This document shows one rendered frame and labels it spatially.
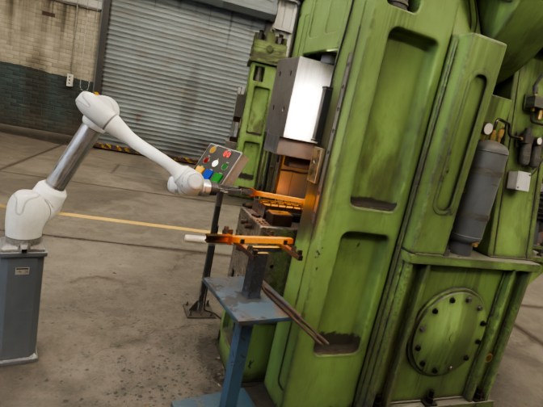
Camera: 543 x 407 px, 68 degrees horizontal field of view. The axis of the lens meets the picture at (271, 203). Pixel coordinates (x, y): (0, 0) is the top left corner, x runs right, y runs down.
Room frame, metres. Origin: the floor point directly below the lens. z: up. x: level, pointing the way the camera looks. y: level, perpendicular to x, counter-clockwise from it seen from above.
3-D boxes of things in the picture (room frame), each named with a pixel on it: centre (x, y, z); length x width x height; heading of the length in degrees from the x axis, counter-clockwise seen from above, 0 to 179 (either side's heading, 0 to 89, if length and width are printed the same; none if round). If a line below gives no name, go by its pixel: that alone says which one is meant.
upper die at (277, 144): (2.30, -0.13, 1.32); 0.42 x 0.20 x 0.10; 113
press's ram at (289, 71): (2.26, -0.14, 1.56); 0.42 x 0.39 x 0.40; 113
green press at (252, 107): (7.57, -0.02, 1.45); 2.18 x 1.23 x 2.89; 106
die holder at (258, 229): (2.26, -0.16, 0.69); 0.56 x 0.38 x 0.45; 113
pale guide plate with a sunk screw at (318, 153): (1.98, -0.17, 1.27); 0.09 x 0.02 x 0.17; 23
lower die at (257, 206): (2.30, -0.13, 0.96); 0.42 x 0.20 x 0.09; 113
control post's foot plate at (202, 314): (2.71, 0.36, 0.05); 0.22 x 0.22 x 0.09; 23
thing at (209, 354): (2.21, 0.11, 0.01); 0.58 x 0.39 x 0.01; 23
